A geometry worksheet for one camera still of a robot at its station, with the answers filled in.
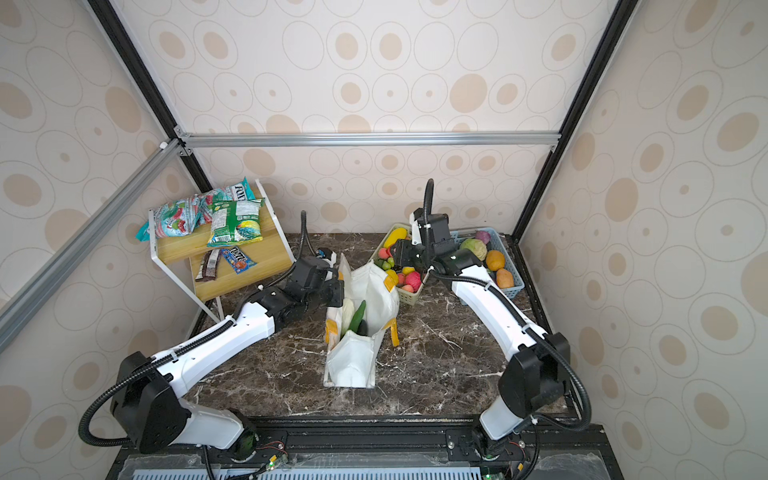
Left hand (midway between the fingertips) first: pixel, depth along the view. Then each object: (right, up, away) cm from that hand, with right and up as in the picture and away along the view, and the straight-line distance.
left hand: (352, 283), depth 80 cm
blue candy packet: (-36, +7, +10) cm, 37 cm away
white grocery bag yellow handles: (0, -21, +1) cm, 21 cm away
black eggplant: (+2, -15, +12) cm, 19 cm away
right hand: (+13, +10, +1) cm, 16 cm away
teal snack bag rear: (-33, +25, +2) cm, 41 cm away
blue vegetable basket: (+50, +13, +32) cm, 61 cm away
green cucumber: (0, -13, +9) cm, 16 cm away
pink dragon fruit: (+18, 0, +19) cm, 26 cm away
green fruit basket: (+16, -5, +14) cm, 22 cm away
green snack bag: (-28, +15, -7) cm, 32 cm away
